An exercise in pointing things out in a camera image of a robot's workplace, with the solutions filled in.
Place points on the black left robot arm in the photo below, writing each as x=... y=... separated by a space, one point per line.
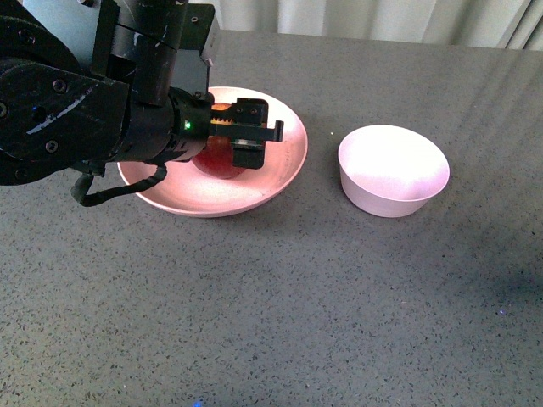
x=88 y=83

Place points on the red apple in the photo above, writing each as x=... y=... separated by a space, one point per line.
x=216 y=159

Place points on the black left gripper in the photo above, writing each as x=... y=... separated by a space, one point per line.
x=239 y=127

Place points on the pink plate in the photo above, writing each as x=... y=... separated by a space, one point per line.
x=190 y=192

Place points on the white curtain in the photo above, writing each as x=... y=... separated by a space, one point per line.
x=496 y=24

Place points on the pink bowl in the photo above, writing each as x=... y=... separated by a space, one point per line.
x=390 y=171

